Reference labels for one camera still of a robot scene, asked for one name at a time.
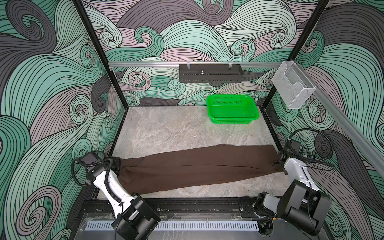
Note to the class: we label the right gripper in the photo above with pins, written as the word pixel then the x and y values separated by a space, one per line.
pixel 286 173

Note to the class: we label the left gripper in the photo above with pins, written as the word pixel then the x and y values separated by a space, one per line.
pixel 115 161

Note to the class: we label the brown trousers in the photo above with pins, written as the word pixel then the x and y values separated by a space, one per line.
pixel 197 167

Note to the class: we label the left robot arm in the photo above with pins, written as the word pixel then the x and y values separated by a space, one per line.
pixel 134 218

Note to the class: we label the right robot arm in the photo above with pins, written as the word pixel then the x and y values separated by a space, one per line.
pixel 303 205

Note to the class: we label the green plastic basket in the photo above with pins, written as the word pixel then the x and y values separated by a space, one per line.
pixel 232 109

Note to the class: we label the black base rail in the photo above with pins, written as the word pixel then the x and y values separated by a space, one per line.
pixel 250 208

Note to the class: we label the white slotted cable duct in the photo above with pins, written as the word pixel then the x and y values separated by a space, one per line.
pixel 177 225

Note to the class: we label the clear acrylic wall holder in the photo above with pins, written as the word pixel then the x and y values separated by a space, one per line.
pixel 293 84

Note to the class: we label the aluminium rail right wall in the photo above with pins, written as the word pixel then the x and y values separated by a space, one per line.
pixel 331 97

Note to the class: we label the aluminium rail wall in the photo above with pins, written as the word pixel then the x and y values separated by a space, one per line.
pixel 166 64
pixel 331 97

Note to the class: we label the aluminium rail back wall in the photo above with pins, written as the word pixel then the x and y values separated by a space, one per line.
pixel 166 64

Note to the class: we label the black perforated wall tray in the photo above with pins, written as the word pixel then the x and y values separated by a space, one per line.
pixel 215 75

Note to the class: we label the black frame post right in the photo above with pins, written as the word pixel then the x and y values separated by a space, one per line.
pixel 310 25

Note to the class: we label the black frame post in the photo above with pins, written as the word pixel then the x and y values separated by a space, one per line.
pixel 95 41
pixel 310 25

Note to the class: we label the black frame post left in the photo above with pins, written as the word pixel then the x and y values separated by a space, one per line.
pixel 95 41

